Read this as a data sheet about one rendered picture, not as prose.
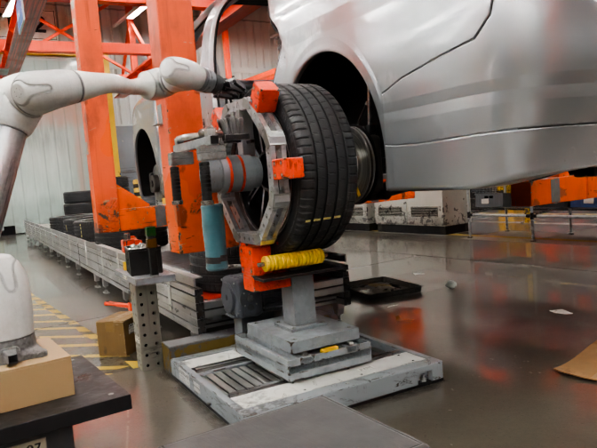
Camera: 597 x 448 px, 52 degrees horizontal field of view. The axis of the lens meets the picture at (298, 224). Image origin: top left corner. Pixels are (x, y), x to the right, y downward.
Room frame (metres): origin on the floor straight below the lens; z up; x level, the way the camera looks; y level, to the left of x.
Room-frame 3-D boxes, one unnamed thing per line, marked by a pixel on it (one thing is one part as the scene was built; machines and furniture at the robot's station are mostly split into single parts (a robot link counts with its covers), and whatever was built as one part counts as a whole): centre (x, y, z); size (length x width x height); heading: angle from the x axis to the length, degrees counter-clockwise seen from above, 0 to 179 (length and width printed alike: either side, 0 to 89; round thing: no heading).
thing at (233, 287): (2.71, 0.15, 0.26); 0.42 x 0.18 x 0.35; 118
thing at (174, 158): (2.37, 0.44, 0.93); 0.09 x 0.05 x 0.05; 118
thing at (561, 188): (3.89, -1.62, 0.69); 0.52 x 0.17 x 0.35; 118
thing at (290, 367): (2.42, 0.04, 0.13); 0.50 x 0.36 x 0.10; 28
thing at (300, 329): (2.40, 0.02, 0.32); 0.40 x 0.30 x 0.28; 28
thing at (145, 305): (2.74, 0.73, 0.21); 0.10 x 0.10 x 0.42; 28
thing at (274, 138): (2.32, 0.17, 0.85); 0.54 x 0.07 x 0.54; 28
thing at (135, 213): (4.62, 1.11, 0.69); 0.52 x 0.17 x 0.35; 118
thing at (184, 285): (3.88, 1.05, 0.28); 2.47 x 0.09 x 0.22; 28
